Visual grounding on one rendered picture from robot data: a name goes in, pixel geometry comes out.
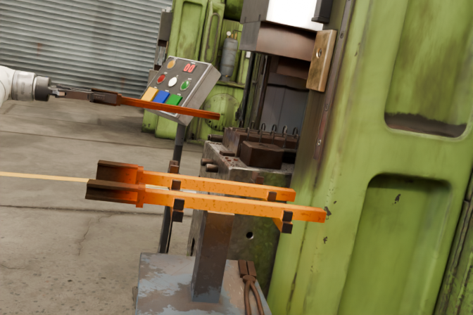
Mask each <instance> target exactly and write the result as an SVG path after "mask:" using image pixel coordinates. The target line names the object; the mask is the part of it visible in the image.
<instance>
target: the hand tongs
mask: <svg viewBox="0 0 473 315"><path fill-rule="evenodd" d="M238 266H239V275H240V278H243V280H242V281H243V282H244V283H245V288H244V302H245V308H246V315H252V314H251V306H250V302H249V288H250V287H251V289H252V291H253V294H254V295H255V298H256V302H257V305H258V311H259V315H265V314H264V311H263V305H262V302H261V298H260V295H259V293H258V290H257V288H256V287H255V285H254V284H255V281H256V277H257V276H256V270H255V267H254V263H253V261H248V260H247V261H245V260H242V259H239V260H238ZM246 267H247V268H246Z"/></svg>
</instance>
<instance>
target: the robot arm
mask: <svg viewBox="0 0 473 315"><path fill-rule="evenodd" d="M91 91H92V90H88V89H79V88H74V87H71V86H64V85H62V84H57V85H56V86H51V79H50V78H49V77H41V76H36V74H35V73H32V72H23V71H19V70H12V69H9V68H7V67H4V66H0V107H1V105H2V103H3V102H5V101H6V100H14V101H29V102H33V100H34V99H35V100H36V101H45V102H47V101H48V100H49V97H50V95H52V96H55V98H71V99H78V100H86V101H91V103H93V102H94V101H98V102H104V103H114V104H116V98H117V94H108V93H103V92H97V91H94V92H91Z"/></svg>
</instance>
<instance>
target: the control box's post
mask: <svg viewBox="0 0 473 315"><path fill-rule="evenodd" d="M185 132H186V126H184V125H182V124H179V123H177V132H176V137H175V147H174V152H173V156H172V160H175V161H178V164H177V166H180V161H181V156H182V148H183V145H184V137H185ZM178 173H179V170H178ZM170 222H171V216H170V206H165V209H164V214H163V223H162V227H161V232H160V240H159V246H158V253H166V248H167V243H168V235H169V230H170Z"/></svg>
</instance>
